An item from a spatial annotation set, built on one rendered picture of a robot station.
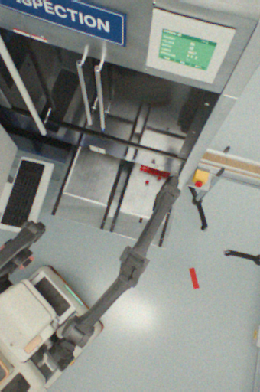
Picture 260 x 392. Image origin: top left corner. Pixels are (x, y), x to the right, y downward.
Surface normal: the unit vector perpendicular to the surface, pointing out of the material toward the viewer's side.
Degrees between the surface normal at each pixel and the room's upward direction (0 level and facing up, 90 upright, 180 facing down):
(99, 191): 0
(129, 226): 0
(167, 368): 0
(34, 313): 42
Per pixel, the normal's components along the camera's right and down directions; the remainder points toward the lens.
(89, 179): 0.04, -0.25
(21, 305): 0.51, -0.64
